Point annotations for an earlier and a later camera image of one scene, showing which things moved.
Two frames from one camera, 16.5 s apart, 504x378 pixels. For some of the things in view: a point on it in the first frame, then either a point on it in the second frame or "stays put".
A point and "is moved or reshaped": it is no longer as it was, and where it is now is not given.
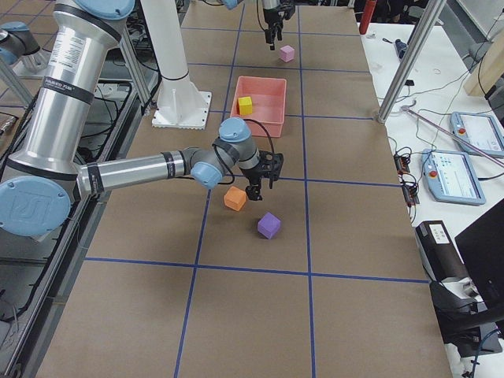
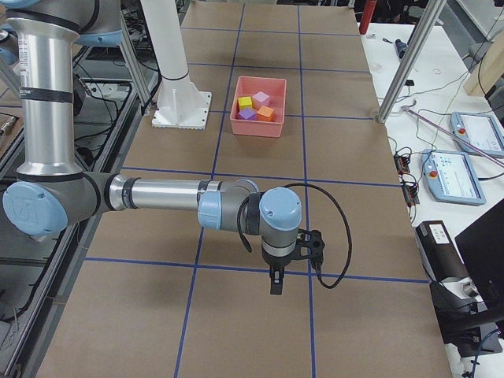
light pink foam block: [287, 53] -> [261, 99]
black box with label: [439, 252] stays put
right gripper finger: [252, 193] -> [276, 275]
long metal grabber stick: [408, 109] stays put
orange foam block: [235, 198] is moved or reshaped
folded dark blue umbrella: [401, 48] stays put
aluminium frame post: [424, 32] stays put
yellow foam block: [246, 105] stays put
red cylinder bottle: [368, 8] stays put
